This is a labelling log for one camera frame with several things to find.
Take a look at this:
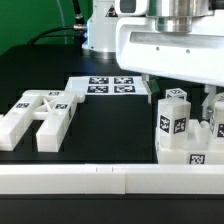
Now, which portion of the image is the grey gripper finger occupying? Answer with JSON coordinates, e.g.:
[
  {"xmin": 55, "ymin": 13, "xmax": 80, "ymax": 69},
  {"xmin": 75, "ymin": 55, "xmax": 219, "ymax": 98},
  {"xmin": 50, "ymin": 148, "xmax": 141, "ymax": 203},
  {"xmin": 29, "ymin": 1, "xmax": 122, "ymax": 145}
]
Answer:
[{"xmin": 203, "ymin": 84, "xmax": 217, "ymax": 120}]

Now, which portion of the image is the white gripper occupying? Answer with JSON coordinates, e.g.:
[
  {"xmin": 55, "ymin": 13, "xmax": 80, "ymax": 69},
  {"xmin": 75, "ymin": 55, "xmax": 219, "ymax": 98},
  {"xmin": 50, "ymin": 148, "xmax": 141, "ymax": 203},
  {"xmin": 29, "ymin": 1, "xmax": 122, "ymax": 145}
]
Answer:
[{"xmin": 116, "ymin": 16, "xmax": 224, "ymax": 103}]

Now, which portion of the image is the white chair seat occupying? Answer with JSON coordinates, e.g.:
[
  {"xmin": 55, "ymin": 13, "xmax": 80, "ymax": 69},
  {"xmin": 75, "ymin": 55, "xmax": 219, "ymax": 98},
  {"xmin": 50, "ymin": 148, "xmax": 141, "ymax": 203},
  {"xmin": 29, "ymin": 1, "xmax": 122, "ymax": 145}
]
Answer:
[{"xmin": 155, "ymin": 119, "xmax": 224, "ymax": 165}]

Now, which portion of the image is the white tagged cube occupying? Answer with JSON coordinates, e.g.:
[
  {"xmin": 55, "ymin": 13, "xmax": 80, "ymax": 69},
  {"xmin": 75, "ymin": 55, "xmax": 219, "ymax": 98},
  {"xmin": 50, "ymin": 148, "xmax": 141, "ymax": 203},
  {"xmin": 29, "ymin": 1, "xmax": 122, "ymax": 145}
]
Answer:
[{"xmin": 166, "ymin": 88, "xmax": 187, "ymax": 100}]

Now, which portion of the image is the white marker base plate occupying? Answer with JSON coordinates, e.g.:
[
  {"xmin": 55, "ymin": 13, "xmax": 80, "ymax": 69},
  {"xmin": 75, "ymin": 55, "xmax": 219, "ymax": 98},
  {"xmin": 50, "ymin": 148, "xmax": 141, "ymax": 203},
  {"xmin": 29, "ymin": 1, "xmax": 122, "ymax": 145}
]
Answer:
[{"xmin": 65, "ymin": 76, "xmax": 149, "ymax": 96}]

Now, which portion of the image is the black cable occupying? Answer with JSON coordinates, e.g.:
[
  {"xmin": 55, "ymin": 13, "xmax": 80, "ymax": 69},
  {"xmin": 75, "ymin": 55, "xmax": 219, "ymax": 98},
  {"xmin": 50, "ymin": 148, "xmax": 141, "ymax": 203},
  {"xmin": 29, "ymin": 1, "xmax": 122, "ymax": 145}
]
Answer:
[{"xmin": 27, "ymin": 0, "xmax": 88, "ymax": 46}]

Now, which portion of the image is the white chair back frame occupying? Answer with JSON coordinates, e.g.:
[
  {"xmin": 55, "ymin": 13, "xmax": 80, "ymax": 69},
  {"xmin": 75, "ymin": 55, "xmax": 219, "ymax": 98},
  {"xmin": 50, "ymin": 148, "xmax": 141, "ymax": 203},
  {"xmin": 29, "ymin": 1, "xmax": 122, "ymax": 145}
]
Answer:
[{"xmin": 0, "ymin": 90, "xmax": 85, "ymax": 152}]

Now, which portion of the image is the white front rail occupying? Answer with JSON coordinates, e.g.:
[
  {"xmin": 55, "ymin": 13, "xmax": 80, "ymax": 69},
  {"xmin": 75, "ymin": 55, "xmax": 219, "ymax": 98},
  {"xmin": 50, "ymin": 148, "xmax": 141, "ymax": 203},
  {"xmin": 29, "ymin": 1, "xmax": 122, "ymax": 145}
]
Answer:
[{"xmin": 0, "ymin": 164, "xmax": 224, "ymax": 194}]

